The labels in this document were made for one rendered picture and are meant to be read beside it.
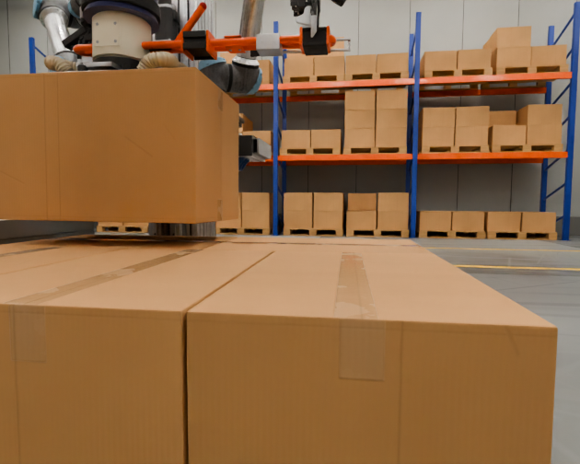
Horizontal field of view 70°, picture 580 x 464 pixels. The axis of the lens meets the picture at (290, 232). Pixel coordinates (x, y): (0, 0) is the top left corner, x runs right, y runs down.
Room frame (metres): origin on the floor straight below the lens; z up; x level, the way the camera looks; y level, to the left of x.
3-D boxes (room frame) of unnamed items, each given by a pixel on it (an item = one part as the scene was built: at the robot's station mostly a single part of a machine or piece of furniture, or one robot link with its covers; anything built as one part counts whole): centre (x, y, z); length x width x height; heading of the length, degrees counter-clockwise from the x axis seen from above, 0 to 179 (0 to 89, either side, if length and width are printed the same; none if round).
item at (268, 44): (1.26, 0.06, 1.13); 0.07 x 0.07 x 0.04; 82
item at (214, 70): (1.80, 0.33, 1.20); 0.13 x 0.12 x 0.14; 113
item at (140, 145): (1.32, 0.51, 0.81); 0.60 x 0.40 x 0.40; 81
